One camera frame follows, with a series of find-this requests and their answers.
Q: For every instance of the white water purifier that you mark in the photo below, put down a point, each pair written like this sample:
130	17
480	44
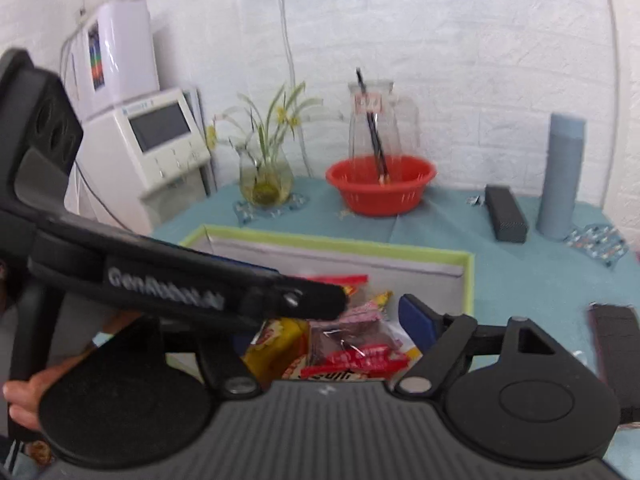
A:
125	50

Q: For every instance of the glass vase with plant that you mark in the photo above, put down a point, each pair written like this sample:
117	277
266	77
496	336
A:
265	180

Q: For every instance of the grey blue bottle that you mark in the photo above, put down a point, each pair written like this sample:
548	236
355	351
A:
560	175

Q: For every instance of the yellow pie packet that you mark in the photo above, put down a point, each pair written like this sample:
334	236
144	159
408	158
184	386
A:
280	347

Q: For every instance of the dark smartphone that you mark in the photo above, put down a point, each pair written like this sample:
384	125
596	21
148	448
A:
617	350

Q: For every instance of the red plastic basket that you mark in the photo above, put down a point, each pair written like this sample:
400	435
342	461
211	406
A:
380	190

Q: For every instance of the dark red jerky packet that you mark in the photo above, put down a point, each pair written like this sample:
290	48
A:
350	342

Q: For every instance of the black stirring stick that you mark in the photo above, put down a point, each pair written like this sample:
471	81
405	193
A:
370	120

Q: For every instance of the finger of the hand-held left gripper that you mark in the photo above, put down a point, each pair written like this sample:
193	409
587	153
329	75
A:
250	266
300	300

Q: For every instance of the person's left hand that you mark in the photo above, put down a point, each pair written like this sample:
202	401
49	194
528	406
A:
22	395

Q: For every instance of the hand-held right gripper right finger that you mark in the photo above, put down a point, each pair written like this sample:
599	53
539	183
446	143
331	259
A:
419	321

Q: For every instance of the red snack packet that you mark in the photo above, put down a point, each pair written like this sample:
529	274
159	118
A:
340	280

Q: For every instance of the glass pitcher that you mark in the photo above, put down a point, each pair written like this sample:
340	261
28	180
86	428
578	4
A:
387	125

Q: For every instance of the black rectangular case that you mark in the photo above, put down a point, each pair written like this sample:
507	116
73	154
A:
506	215

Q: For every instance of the white countertop appliance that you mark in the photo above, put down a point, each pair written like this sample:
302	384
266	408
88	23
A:
165	160

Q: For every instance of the green cardboard box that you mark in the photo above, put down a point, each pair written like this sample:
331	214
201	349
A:
340	265

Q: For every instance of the pink snack packet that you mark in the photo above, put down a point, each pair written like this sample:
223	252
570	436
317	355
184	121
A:
365	314

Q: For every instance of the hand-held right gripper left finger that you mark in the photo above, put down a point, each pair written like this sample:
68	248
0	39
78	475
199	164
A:
220	360

